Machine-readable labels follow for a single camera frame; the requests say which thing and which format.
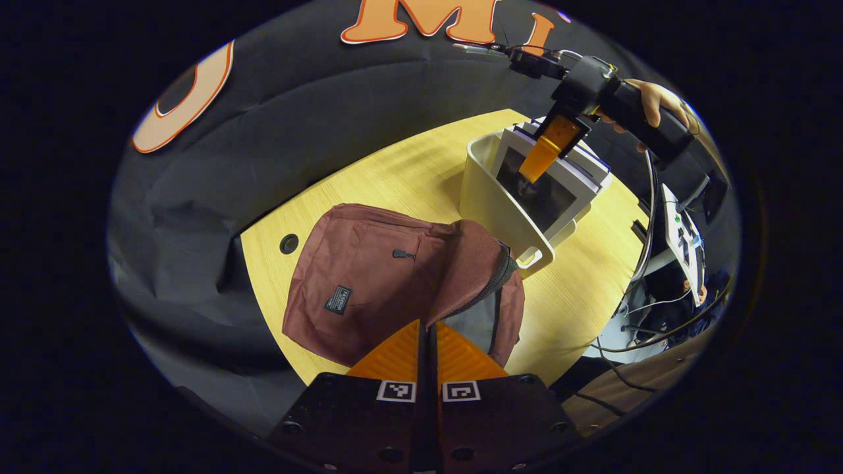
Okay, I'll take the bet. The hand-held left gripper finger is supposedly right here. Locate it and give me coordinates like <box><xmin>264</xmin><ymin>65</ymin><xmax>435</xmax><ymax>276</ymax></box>
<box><xmin>269</xmin><ymin>319</ymin><xmax>429</xmax><ymax>474</ymax></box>
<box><xmin>428</xmin><ymin>321</ymin><xmax>584</xmax><ymax>474</ymax></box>

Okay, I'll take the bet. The blue night city book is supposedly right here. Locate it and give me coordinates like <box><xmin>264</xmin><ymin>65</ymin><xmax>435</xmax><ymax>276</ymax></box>
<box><xmin>514</xmin><ymin>118</ymin><xmax>613</xmax><ymax>193</ymax></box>

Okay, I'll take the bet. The white portrait cover book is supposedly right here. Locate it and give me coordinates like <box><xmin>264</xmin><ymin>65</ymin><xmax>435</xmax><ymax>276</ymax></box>
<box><xmin>494</xmin><ymin>127</ymin><xmax>601</xmax><ymax>235</ymax></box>

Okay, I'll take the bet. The white plastic bookshelf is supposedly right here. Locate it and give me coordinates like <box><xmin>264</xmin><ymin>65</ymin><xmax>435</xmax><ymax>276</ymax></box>
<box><xmin>459</xmin><ymin>122</ymin><xmax>613</xmax><ymax>271</ymax></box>

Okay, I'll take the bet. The maroon schoolbag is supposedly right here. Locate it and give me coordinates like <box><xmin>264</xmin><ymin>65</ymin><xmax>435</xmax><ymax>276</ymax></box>
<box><xmin>282</xmin><ymin>203</ymin><xmax>526</xmax><ymax>368</ymax></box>

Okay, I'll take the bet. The white electronics board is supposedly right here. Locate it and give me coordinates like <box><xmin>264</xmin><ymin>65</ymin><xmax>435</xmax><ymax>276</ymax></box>
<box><xmin>661</xmin><ymin>184</ymin><xmax>707</xmax><ymax>307</ymax></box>

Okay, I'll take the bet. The thick black cable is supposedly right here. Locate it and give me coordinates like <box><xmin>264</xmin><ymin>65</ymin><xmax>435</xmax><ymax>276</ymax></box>
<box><xmin>629</xmin><ymin>150</ymin><xmax>661</xmax><ymax>290</ymax></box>

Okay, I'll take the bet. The thin black cable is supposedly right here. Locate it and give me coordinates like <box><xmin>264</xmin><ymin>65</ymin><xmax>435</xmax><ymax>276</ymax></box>
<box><xmin>589</xmin><ymin>283</ymin><xmax>732</xmax><ymax>354</ymax></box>

